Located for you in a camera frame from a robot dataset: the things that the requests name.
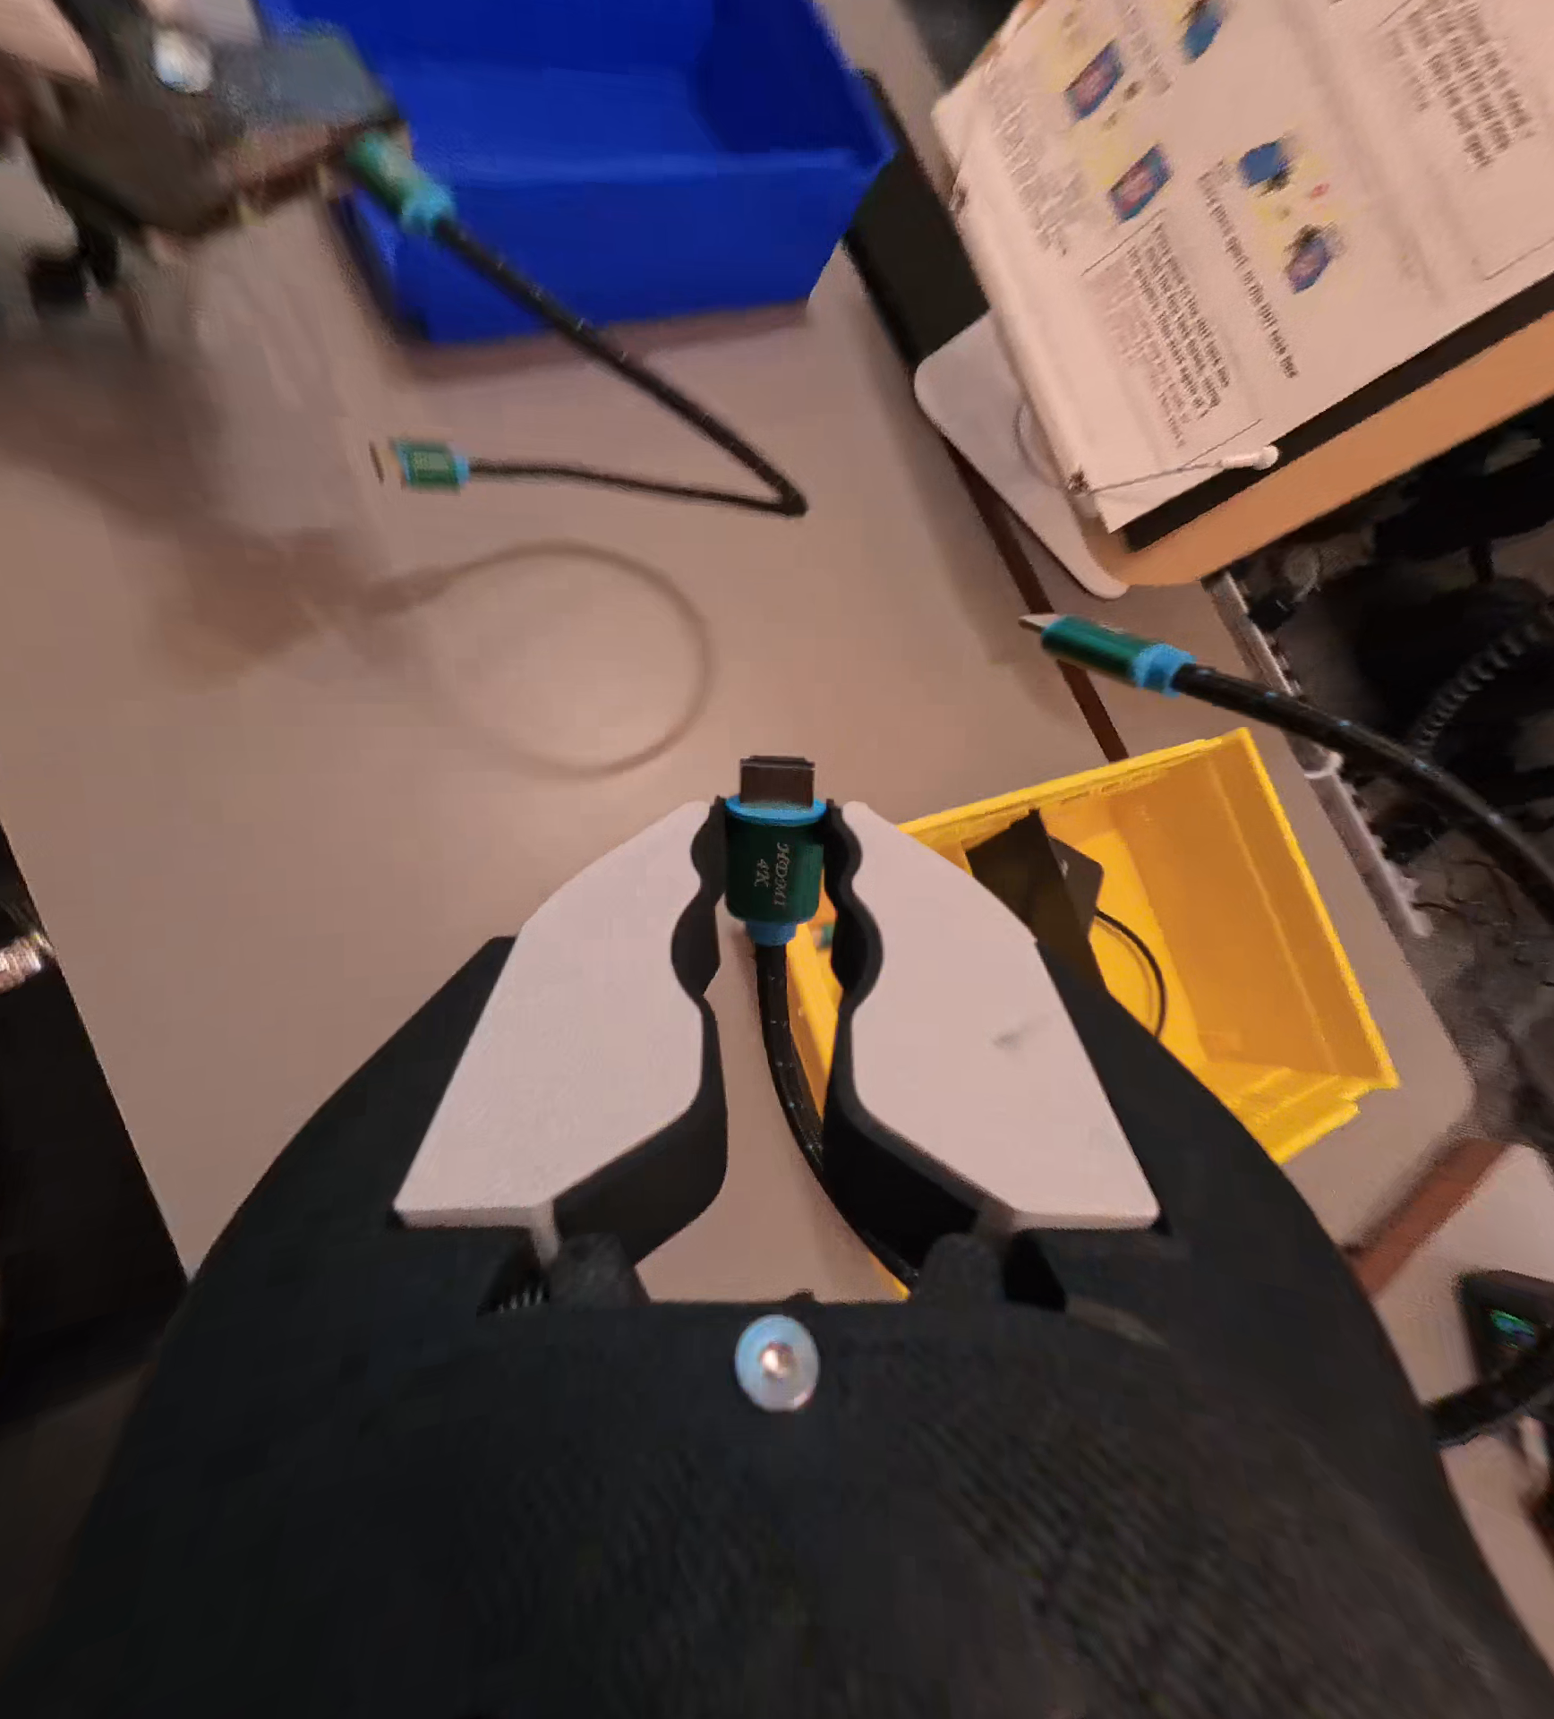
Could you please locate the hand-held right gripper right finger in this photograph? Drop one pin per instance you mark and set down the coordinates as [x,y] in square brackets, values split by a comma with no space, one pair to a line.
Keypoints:
[978,1061]

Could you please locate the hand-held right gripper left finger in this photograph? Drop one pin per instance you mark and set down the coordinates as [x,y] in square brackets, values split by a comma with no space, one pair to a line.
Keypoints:
[576,1047]

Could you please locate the grey desk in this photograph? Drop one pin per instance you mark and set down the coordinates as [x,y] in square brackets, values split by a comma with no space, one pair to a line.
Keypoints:
[253,872]

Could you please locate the yellow plastic bin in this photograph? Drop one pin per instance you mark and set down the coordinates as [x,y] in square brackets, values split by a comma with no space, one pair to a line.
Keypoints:
[1259,939]

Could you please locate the person's black trousers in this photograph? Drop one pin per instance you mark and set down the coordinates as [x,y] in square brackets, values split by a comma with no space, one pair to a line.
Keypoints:
[26,1141]

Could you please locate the black device with green light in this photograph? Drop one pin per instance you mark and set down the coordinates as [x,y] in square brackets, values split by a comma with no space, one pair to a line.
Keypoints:
[1515,1342]

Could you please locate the blue plastic bin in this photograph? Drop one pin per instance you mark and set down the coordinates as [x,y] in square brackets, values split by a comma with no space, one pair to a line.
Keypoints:
[615,161]

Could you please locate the white stand base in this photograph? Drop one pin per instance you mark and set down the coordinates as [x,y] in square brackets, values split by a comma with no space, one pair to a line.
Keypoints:
[992,430]

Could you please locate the wooden document board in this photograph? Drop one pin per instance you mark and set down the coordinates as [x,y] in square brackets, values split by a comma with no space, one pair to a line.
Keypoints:
[1462,442]

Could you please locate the printed instruction sheet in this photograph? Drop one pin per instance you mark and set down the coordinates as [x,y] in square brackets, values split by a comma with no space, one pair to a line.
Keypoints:
[1259,200]

